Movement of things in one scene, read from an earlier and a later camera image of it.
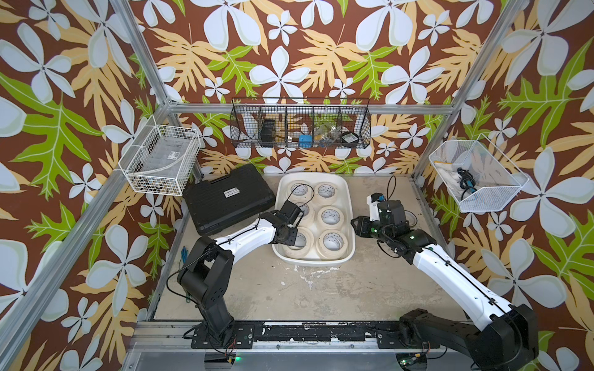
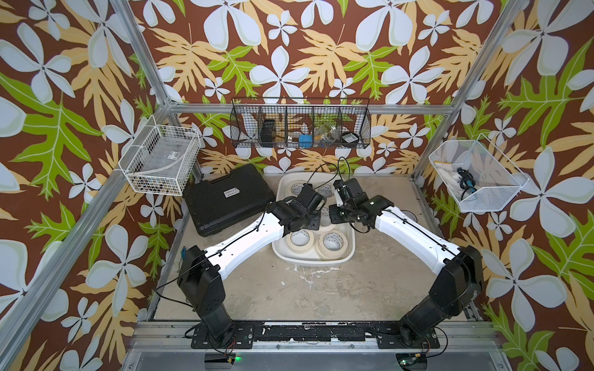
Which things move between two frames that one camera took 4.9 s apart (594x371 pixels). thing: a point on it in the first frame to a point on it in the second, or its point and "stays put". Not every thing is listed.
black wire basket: (301, 123) stays put
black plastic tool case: (227, 201) stays put
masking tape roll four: (330, 217) stays put
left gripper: (291, 239) to (315, 221)
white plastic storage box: (327, 233) stays put
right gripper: (362, 225) to (332, 211)
